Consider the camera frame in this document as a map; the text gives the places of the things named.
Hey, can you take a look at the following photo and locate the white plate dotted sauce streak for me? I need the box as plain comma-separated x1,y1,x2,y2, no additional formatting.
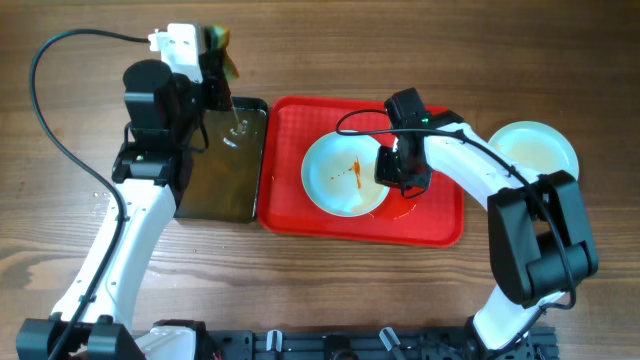
301,132,390,218

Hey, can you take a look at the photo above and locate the green yellow sponge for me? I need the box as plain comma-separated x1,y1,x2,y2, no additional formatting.
200,24,239,82

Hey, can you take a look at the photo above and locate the white plate front smeared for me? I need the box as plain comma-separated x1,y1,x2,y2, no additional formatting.
489,121,580,180

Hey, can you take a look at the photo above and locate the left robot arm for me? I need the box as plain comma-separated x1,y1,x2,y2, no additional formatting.
16,60,232,359

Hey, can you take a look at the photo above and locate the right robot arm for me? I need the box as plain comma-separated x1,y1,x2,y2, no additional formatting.
376,110,599,359

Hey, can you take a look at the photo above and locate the black water tray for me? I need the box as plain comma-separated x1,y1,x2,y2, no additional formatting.
175,97,269,223

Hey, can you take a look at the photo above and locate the red serving tray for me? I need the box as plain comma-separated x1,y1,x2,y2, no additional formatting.
257,96,464,247

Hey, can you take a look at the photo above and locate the left black cable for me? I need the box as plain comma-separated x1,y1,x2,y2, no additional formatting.
28,27,151,360

